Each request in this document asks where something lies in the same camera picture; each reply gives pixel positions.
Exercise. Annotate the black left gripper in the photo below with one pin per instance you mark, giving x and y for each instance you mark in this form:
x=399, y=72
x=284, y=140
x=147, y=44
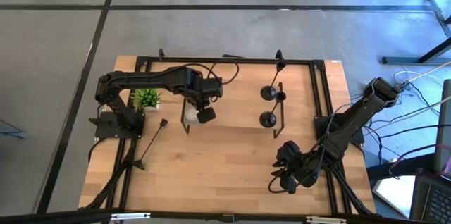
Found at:
x=209, y=88

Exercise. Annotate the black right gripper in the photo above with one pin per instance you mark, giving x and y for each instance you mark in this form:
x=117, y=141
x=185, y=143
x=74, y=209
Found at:
x=303, y=169

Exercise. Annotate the black metal candlestick holder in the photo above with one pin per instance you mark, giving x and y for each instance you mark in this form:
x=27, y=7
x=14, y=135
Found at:
x=267, y=119
x=268, y=93

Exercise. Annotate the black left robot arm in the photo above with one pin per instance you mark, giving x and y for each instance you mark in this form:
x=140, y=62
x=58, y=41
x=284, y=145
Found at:
x=148, y=79

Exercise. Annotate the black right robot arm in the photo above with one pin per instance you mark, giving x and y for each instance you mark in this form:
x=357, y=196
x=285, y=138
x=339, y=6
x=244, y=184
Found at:
x=356, y=122

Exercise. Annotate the wooden shelf with black legs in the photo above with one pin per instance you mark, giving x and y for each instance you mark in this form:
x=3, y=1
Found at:
x=239, y=111

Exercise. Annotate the green plant in white pot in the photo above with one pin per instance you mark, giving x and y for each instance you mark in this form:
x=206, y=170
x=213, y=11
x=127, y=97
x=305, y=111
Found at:
x=146, y=100

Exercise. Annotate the white sheet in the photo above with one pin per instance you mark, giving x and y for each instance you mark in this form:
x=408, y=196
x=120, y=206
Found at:
x=398, y=192

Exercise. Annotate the dark keyboard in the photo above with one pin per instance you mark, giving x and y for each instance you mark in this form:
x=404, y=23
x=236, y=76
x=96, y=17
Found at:
x=437, y=206

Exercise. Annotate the black desk leg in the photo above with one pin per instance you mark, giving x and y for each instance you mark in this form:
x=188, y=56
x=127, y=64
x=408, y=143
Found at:
x=434, y=5
x=405, y=60

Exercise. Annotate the dark monitor screen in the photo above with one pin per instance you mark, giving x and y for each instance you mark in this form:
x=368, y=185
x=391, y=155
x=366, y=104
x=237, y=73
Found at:
x=444, y=129

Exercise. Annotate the black bar with silver brackets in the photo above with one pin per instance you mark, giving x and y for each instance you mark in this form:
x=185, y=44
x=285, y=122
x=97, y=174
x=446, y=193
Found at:
x=70, y=215

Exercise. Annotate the dark chair base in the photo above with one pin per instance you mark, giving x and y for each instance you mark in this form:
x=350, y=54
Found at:
x=17, y=135

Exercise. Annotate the black aluminium table frame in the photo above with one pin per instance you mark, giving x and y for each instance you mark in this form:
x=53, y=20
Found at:
x=229, y=61

